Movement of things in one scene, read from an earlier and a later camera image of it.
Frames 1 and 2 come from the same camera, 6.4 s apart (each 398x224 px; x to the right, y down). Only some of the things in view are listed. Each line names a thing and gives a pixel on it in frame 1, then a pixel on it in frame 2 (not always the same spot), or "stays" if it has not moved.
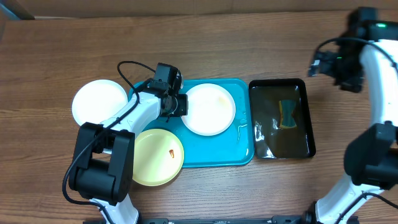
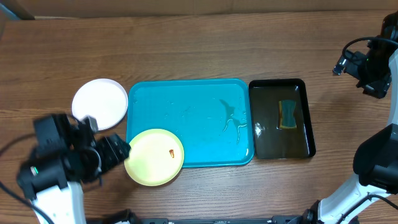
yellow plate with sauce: [158, 157] stays
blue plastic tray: [234, 147] stays
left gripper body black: [180, 106] → [104, 155]
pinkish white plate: [210, 110] → [104, 99]
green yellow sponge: [285, 109] stays
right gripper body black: [315, 66] → [352, 67]
